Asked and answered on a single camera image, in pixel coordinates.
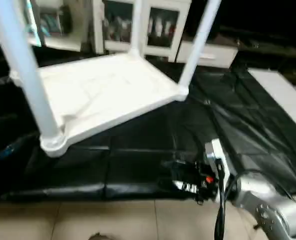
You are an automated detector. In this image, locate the white plastic table top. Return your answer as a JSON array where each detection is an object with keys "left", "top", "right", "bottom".
[{"left": 10, "top": 51, "right": 190, "bottom": 158}]

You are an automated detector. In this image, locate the black work mat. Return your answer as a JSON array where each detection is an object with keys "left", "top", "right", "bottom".
[{"left": 0, "top": 42, "right": 296, "bottom": 204}]

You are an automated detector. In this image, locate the white flat board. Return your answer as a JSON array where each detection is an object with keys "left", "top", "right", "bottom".
[{"left": 248, "top": 69, "right": 296, "bottom": 132}]

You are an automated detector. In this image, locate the white drawer unit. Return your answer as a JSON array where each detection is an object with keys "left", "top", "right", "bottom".
[{"left": 177, "top": 40, "right": 238, "bottom": 69}]

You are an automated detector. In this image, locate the light blue stand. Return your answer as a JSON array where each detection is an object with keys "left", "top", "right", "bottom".
[{"left": 27, "top": 0, "right": 63, "bottom": 47}]

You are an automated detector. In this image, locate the white glass door cabinet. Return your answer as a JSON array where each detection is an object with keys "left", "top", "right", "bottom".
[{"left": 92, "top": 0, "right": 192, "bottom": 62}]

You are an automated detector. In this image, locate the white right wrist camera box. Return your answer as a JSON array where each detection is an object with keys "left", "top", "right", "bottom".
[{"left": 204, "top": 139, "right": 231, "bottom": 202}]

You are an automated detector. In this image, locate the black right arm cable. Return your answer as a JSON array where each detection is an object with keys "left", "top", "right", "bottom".
[{"left": 214, "top": 159, "right": 276, "bottom": 240}]

